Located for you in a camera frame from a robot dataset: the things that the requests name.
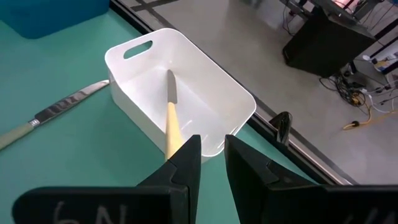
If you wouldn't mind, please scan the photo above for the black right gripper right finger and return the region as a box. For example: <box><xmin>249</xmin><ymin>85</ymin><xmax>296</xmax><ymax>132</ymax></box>
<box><xmin>223</xmin><ymin>134</ymin><xmax>398</xmax><ymax>224</ymax></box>

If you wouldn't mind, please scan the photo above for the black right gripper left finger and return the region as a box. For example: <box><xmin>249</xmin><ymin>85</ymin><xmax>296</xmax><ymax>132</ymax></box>
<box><xmin>11</xmin><ymin>134</ymin><xmax>202</xmax><ymax>224</ymax></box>

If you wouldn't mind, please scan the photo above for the cream handled table knife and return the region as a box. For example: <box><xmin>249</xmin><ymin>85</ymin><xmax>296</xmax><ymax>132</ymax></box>
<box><xmin>164</xmin><ymin>69</ymin><xmax>185</xmax><ymax>162</ymax></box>

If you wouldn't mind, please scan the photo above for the sage handled table knife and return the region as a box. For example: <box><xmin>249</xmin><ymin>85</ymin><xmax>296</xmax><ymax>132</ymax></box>
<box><xmin>0</xmin><ymin>79</ymin><xmax>111</xmax><ymax>151</ymax></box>

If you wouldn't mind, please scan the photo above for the green table mat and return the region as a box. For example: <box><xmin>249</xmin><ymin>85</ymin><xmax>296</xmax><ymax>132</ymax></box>
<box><xmin>0</xmin><ymin>9</ymin><xmax>318</xmax><ymax>224</ymax></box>

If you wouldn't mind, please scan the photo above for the white plastic bin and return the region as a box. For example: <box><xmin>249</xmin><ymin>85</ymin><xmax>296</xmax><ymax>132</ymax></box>
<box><xmin>104</xmin><ymin>27</ymin><xmax>257</xmax><ymax>163</ymax></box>

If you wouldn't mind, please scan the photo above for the black computer case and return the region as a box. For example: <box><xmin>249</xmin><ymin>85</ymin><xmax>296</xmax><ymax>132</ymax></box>
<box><xmin>282</xmin><ymin>5</ymin><xmax>377</xmax><ymax>78</ymax></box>

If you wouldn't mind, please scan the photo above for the blue plastic bin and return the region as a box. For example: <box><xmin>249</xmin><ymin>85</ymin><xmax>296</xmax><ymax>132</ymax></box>
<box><xmin>0</xmin><ymin>0</ymin><xmax>111</xmax><ymax>40</ymax></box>

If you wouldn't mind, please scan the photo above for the black table frame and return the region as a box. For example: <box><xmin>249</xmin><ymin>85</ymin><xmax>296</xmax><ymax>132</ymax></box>
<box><xmin>109</xmin><ymin>0</ymin><xmax>360</xmax><ymax>186</ymax></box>

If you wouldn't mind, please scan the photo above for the black frame clamp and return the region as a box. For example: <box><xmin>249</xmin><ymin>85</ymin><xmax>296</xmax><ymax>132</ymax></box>
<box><xmin>269</xmin><ymin>111</ymin><xmax>294</xmax><ymax>146</ymax></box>

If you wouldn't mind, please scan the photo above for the yellow floor cable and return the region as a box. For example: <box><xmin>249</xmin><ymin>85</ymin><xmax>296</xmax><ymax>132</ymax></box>
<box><xmin>343</xmin><ymin>105</ymin><xmax>398</xmax><ymax>131</ymax></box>

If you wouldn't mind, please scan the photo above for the black floor cable bundle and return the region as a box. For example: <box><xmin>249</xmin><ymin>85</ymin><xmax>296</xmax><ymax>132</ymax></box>
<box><xmin>319</xmin><ymin>73</ymin><xmax>398</xmax><ymax>108</ymax></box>

